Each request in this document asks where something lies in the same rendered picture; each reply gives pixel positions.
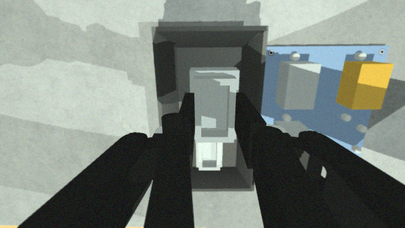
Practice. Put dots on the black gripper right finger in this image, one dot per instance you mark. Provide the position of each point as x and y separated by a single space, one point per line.
291 191

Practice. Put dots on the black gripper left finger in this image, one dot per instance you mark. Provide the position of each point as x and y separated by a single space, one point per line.
102 195

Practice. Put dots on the yellow block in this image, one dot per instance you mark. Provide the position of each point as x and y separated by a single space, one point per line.
363 84

